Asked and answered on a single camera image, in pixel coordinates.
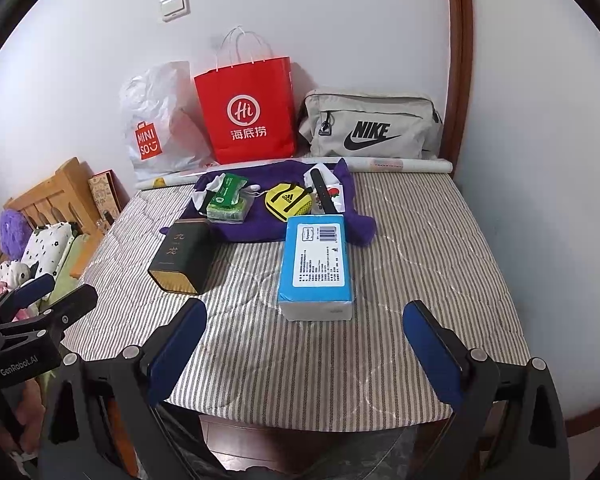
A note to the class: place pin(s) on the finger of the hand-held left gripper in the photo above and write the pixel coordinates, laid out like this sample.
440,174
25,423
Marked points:
65,310
30,292

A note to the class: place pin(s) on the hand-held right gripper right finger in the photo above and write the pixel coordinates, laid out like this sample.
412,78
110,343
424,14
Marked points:
432,355

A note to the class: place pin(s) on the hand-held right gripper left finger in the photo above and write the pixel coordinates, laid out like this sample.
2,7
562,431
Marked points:
177,350

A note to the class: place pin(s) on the green tissue pack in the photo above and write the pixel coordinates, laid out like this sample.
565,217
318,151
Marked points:
225,211

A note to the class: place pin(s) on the white glove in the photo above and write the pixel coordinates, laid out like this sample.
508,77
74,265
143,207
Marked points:
200,200

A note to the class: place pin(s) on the dark green packet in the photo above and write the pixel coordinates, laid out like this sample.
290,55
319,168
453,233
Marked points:
230,186

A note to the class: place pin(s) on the yellow striped pouch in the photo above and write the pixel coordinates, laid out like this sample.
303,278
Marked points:
290,202

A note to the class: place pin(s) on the white spotted plush toy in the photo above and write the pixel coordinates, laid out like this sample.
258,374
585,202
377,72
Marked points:
10,275

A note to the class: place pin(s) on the polka dot pillow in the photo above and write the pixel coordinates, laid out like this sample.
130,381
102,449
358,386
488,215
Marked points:
47,247

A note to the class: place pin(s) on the purple plush toy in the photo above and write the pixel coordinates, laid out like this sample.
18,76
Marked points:
14,232

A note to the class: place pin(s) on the striped mattress pad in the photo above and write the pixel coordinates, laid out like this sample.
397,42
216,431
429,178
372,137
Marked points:
370,330

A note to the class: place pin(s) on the dark green tea box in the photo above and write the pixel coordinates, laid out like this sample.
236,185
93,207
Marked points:
180,257

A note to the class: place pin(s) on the wooden bed headboard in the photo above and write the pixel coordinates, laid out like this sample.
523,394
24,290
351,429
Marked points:
55,195

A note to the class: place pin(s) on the patterned flat box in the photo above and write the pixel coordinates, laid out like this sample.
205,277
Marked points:
105,195

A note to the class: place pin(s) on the purple towel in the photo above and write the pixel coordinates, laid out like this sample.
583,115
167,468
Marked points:
260,230

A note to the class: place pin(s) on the blue tissue pack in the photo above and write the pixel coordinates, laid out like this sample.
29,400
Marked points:
315,265

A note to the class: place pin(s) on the brown wooden baseboard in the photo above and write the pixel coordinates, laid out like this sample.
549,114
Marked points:
595,417

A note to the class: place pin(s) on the rolled printed paper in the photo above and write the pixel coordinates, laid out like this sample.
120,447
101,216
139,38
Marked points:
405,164

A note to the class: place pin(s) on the white plastic shopping bag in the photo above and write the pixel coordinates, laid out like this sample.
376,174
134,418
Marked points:
160,110

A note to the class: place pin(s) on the grey waist bag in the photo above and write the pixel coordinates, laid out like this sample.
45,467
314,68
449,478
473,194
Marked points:
370,130

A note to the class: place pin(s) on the red paper shopping bag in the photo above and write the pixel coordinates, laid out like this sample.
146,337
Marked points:
250,120

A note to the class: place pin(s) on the brown wooden door frame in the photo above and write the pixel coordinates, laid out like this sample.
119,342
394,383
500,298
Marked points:
460,60

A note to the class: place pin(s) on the white wall light switch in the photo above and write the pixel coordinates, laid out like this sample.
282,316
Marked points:
175,6

